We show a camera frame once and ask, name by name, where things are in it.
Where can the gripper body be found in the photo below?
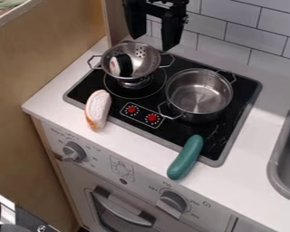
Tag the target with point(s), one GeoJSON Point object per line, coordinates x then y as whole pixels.
{"type": "Point", "coordinates": [167, 5]}

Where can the silver pot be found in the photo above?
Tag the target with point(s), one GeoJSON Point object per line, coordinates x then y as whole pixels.
{"type": "Point", "coordinates": [198, 95]}

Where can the silver strainer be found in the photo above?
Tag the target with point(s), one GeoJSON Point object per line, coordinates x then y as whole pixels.
{"type": "Point", "coordinates": [131, 62]}

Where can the toy sink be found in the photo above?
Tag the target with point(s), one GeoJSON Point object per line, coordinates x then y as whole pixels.
{"type": "Point", "coordinates": [286, 157]}

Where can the white toy bread slice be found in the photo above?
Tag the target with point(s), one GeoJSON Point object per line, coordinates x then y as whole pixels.
{"type": "Point", "coordinates": [98, 109]}

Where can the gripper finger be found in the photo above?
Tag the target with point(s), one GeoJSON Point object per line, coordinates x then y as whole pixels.
{"type": "Point", "coordinates": [135, 18]}
{"type": "Point", "coordinates": [171, 30]}

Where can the black and white toy sushi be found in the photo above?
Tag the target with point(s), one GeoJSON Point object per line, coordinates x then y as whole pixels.
{"type": "Point", "coordinates": [121, 65]}

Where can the green toy cucumber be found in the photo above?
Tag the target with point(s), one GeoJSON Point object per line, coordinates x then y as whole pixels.
{"type": "Point", "coordinates": [185, 157]}

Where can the toy stove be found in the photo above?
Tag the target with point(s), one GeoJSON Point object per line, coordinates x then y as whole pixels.
{"type": "Point", "coordinates": [167, 105]}

